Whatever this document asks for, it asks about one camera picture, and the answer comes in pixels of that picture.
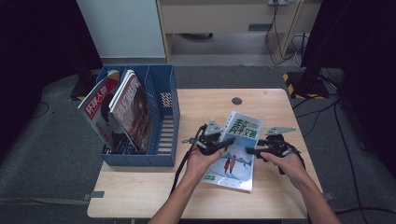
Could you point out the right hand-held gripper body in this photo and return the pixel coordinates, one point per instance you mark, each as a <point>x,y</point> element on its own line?
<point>277,144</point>

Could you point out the person's left hand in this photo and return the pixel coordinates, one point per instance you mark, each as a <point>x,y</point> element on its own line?
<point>199,166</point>

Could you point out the beige wooden desk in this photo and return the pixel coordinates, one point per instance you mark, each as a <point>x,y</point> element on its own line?
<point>218,17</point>

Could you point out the grey tape strip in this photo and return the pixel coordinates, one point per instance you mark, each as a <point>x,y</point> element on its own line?
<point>328,196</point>
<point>93,195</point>

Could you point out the red brown illustrated magazine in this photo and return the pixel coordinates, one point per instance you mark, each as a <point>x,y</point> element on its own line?
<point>137,105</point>

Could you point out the round grey table grommet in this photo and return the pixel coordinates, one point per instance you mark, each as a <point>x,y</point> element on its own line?
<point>237,101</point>

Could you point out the person's right hand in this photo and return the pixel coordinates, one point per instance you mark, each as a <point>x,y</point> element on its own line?
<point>289,168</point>

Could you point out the blue plastic file rack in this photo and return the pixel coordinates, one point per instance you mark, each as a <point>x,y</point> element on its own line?
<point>158,77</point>

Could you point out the white partition panel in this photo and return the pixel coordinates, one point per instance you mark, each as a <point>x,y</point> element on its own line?
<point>124,28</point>

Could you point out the black curtain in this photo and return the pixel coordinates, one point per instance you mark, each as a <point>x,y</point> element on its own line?
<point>367,62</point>
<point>37,56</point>

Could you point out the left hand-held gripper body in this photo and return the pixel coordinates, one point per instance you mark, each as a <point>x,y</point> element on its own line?
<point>207,143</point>

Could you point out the black stand with striped base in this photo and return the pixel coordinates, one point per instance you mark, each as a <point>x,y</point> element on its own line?
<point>81,91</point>
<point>306,85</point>

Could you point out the white snow scene magazine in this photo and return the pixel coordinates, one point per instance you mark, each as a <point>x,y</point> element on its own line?
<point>236,168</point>

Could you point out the grey portrait magazine red banner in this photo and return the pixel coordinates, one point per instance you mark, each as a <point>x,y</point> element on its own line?
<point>95,105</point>

